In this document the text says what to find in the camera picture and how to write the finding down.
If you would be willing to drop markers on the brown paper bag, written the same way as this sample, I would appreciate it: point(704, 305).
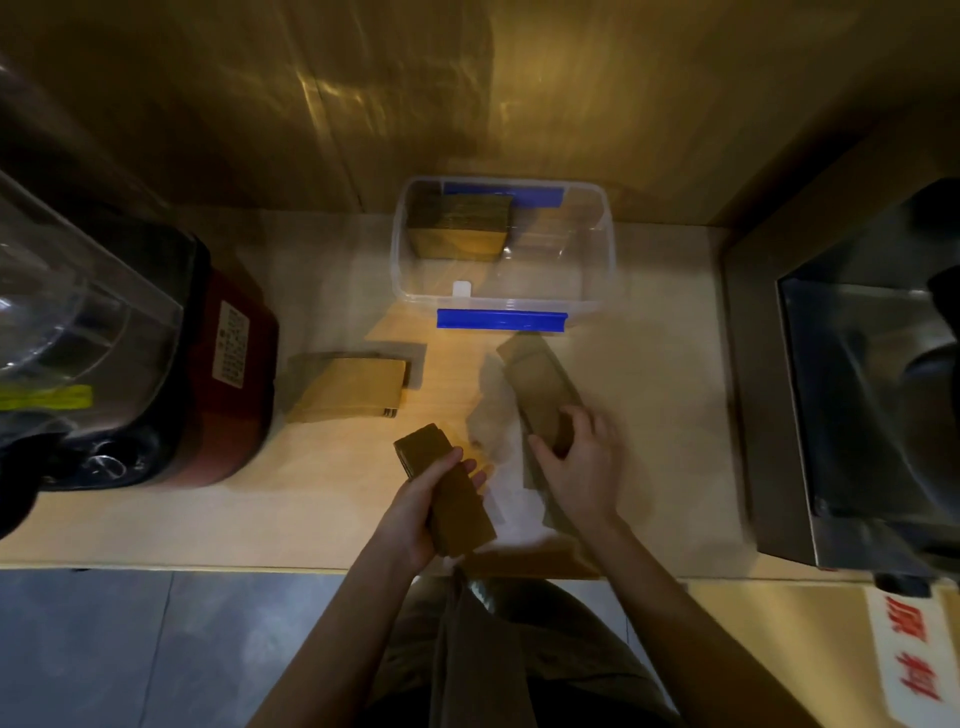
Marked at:
point(541, 499)
point(536, 382)

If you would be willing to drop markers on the stack of paper bags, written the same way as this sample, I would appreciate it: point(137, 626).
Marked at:
point(459, 225)
point(345, 390)

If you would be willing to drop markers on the white sign with red print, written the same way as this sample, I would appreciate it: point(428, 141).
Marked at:
point(911, 645)

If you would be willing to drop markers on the clear plastic box blue clips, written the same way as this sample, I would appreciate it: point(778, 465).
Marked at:
point(510, 285)

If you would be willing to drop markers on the person's right forearm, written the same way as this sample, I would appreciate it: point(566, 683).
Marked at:
point(675, 630)

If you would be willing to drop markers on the light wooden cabinet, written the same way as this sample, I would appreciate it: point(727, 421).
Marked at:
point(787, 652)

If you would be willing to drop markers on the bundle of brown paper bags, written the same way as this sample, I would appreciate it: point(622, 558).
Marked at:
point(465, 517)

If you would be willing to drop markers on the clear plastic blender cover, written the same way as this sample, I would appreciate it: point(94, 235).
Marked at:
point(82, 330)

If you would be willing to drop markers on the black pot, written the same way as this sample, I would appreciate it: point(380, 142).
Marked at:
point(941, 330)

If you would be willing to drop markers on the person's left forearm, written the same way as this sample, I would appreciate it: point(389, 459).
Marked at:
point(345, 637)

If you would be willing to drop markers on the red and black blender base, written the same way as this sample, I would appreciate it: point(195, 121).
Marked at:
point(225, 405)

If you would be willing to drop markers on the stainless steel sink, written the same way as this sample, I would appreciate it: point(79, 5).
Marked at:
point(825, 420)

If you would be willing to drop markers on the person's left hand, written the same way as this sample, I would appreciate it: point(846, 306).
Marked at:
point(409, 517)

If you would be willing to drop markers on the person's right hand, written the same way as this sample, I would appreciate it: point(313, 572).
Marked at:
point(581, 472)

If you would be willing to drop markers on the person's khaki trousers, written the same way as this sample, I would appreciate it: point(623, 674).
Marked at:
point(510, 660)

